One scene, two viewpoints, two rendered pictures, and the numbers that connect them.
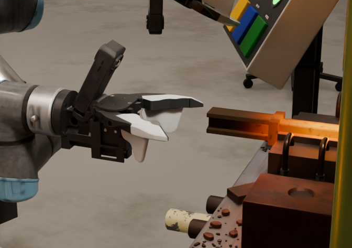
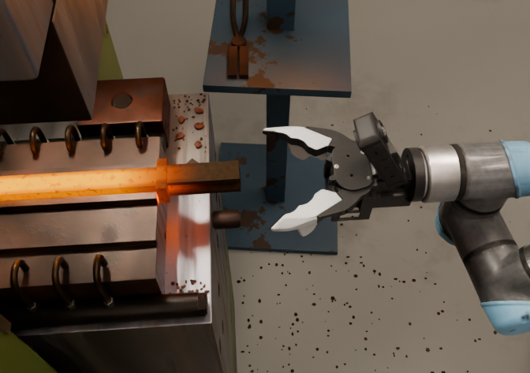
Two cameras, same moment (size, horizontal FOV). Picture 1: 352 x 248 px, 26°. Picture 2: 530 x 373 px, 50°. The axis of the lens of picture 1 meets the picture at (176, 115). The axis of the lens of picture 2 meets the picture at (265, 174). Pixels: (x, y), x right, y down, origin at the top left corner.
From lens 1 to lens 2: 1.41 m
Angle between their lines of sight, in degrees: 101
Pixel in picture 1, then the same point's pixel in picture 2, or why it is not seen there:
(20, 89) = (470, 147)
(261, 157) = (200, 265)
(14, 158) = not seen: hidden behind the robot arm
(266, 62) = not seen: outside the picture
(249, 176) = (199, 215)
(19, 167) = not seen: hidden behind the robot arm
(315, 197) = (109, 98)
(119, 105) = (341, 154)
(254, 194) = (157, 86)
